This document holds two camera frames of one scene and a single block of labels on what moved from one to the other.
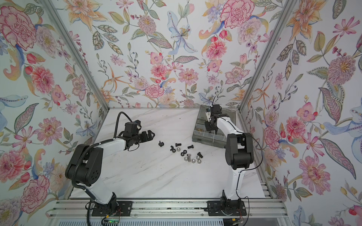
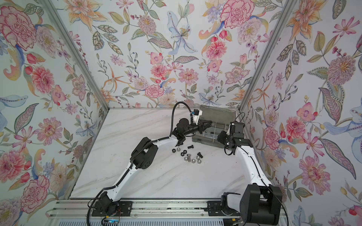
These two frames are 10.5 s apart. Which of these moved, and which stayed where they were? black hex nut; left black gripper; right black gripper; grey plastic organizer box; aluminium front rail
Moved: right black gripper; left black gripper
Stayed: aluminium front rail; black hex nut; grey plastic organizer box
